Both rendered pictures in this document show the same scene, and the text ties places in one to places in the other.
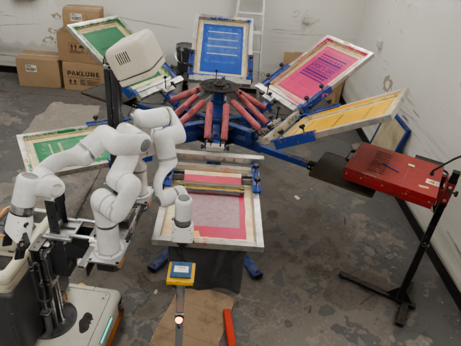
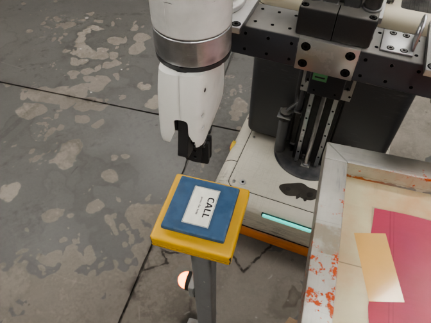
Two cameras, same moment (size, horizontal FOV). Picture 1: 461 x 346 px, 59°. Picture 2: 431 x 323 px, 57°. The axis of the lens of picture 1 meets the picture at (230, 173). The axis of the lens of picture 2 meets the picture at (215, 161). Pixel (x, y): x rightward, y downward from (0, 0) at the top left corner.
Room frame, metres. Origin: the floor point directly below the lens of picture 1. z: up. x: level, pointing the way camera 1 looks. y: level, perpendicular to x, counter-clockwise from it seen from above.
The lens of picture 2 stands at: (1.54, -0.12, 1.49)
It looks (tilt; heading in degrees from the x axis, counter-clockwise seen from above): 51 degrees down; 109
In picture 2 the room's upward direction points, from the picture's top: straight up
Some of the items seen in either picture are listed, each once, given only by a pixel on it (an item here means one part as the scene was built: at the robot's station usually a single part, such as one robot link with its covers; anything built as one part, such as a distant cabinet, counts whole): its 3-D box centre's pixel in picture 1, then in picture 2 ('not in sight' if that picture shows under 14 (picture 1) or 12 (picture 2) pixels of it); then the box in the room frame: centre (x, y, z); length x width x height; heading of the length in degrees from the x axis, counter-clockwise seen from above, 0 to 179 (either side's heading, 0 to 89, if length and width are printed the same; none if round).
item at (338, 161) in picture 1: (290, 157); not in sight; (2.73, -0.44, 0.91); 1.34 x 0.40 x 0.08; 63
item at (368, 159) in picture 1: (396, 173); not in sight; (2.39, -1.11, 1.06); 0.61 x 0.46 x 0.12; 63
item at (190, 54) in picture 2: (181, 219); (194, 27); (1.41, 0.19, 1.28); 0.09 x 0.07 x 0.03; 93
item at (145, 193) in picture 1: (135, 180); not in sight; (1.76, 0.49, 1.21); 0.16 x 0.13 x 0.15; 87
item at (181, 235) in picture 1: (182, 229); (195, 82); (1.41, 0.19, 1.22); 0.10 x 0.07 x 0.11; 93
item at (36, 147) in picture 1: (104, 132); not in sight; (2.54, 0.91, 1.05); 1.08 x 0.61 x 0.23; 123
